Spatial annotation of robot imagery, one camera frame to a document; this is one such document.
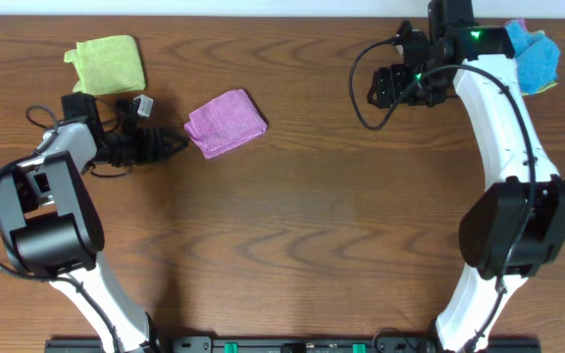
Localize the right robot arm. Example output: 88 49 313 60
367 0 565 352

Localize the pink cloth in pile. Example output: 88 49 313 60
504 19 528 32

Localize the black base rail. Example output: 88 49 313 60
44 334 542 353

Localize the purple microfiber cloth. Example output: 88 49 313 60
183 89 268 159

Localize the blue cloth on pile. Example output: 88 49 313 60
504 19 561 95

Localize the green cloth under pile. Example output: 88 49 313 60
519 31 561 95

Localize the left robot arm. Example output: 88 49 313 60
0 92 188 352

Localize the folded green cloth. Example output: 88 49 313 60
64 35 146 95

